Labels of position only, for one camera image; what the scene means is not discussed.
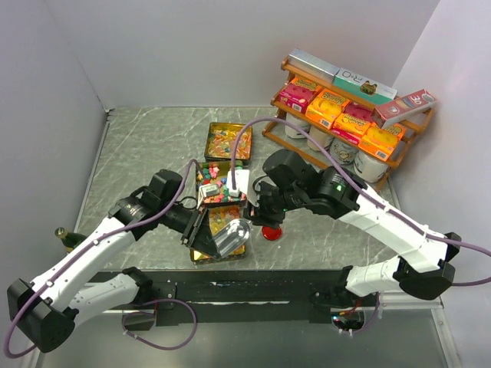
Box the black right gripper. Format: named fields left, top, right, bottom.
left=242, top=179, right=305, bottom=231

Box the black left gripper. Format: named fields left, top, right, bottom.
left=160, top=201, right=222, bottom=260

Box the gold tin of gummy candies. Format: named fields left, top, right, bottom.
left=189, top=205, right=251, bottom=265

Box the silver metal scoop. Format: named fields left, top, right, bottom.
left=213, top=218, right=251, bottom=258

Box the gold tin of star candies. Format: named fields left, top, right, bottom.
left=196, top=161, right=246, bottom=208

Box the gold tin of stick candies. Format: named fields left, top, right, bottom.
left=204, top=122, right=253, bottom=166

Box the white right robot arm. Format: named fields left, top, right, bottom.
left=236, top=149, right=459, bottom=306

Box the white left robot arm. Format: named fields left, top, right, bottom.
left=7, top=169, right=222, bottom=353

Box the red jar lid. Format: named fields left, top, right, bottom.
left=262, top=226, right=282, bottom=242

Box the beige cup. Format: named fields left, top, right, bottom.
left=309, top=126, right=334, bottom=150

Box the monkey print cup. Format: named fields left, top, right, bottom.
left=329, top=138, right=358, bottom=165

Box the wooden two-tier shelf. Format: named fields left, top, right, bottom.
left=271, top=50, right=436, bottom=190

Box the white printed cup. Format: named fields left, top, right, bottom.
left=354, top=151, right=389, bottom=183

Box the pink orange sponge box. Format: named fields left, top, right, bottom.
left=331, top=102, right=374, bottom=146

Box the orange yellow sponge box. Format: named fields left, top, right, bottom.
left=358, top=123, right=407, bottom=162

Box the green champagne bottle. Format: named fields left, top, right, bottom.
left=54, top=227, right=87, bottom=253

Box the teal cat box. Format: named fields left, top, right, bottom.
left=333, top=68, right=397, bottom=105

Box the silver long box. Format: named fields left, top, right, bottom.
left=288, top=48, right=340, bottom=83

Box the red long box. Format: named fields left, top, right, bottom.
left=371, top=89, right=437, bottom=127

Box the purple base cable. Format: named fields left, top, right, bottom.
left=121, top=299, right=198, bottom=350

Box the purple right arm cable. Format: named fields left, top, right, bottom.
left=229, top=117, right=491, bottom=288

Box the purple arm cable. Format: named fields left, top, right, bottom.
left=229, top=117, right=491, bottom=288
left=3, top=159, right=210, bottom=360

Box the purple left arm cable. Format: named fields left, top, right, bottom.
left=3, top=159, right=210, bottom=360

